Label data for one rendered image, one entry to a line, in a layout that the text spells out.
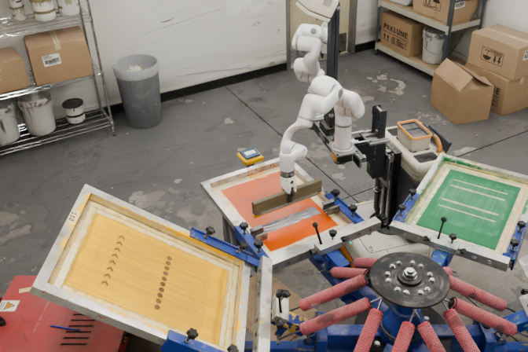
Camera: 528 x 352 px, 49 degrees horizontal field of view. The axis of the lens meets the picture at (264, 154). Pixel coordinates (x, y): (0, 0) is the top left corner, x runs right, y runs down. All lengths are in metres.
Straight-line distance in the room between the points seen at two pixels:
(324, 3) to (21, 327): 2.07
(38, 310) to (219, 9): 4.52
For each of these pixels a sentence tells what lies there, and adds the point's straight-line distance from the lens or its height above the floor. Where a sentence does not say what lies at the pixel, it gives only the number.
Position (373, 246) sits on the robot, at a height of 0.28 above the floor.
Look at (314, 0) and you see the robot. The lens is 3.08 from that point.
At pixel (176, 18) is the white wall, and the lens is 6.33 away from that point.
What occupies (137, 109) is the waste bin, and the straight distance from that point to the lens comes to 5.97.
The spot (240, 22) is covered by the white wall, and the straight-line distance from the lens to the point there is 6.65.
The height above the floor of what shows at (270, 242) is 0.96.
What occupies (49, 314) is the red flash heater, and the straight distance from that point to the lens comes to 2.61.
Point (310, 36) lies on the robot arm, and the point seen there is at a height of 1.68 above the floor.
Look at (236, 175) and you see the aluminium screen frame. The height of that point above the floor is 0.99.
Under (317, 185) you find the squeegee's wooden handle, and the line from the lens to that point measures 3.07.
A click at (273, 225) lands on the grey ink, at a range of 3.05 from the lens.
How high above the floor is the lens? 2.89
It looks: 32 degrees down
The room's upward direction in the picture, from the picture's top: 2 degrees counter-clockwise
